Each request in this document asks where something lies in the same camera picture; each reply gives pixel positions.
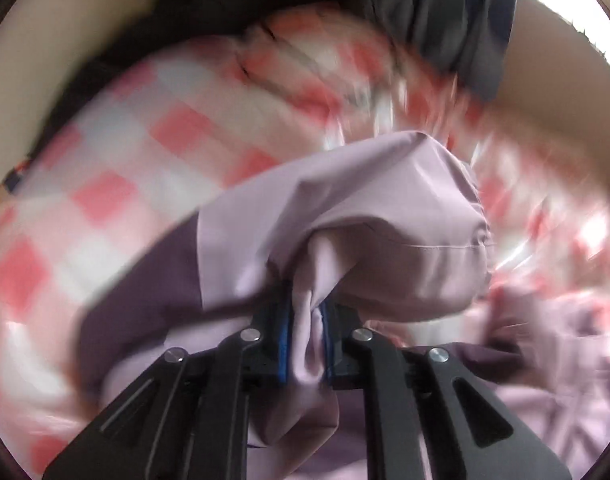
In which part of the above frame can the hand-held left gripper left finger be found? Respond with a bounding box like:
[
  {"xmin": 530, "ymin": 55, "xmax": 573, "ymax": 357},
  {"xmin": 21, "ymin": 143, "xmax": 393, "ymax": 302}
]
[{"xmin": 42, "ymin": 280, "xmax": 293, "ymax": 480}]

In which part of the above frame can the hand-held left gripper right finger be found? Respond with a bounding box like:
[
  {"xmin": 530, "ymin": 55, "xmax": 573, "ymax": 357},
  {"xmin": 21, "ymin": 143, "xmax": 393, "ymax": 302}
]
[{"xmin": 320, "ymin": 301, "xmax": 573, "ymax": 480}]

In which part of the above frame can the lavender and purple jacket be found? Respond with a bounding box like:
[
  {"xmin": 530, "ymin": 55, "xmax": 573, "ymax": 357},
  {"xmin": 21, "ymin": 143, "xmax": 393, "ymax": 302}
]
[{"xmin": 75, "ymin": 130, "xmax": 610, "ymax": 480}]

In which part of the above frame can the pink checked bed sheet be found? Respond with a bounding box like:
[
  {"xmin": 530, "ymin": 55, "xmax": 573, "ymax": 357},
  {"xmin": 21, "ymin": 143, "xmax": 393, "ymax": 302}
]
[{"xmin": 0, "ymin": 2, "xmax": 610, "ymax": 480}]

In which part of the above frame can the grey and blue cloth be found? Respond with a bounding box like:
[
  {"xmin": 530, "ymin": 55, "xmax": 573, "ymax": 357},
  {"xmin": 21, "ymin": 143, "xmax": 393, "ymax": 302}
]
[{"xmin": 370, "ymin": 0, "xmax": 518, "ymax": 103}]

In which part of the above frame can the bright window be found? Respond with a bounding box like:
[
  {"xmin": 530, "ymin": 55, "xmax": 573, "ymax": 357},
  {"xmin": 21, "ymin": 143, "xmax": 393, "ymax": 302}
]
[{"xmin": 515, "ymin": 0, "xmax": 610, "ymax": 81}]

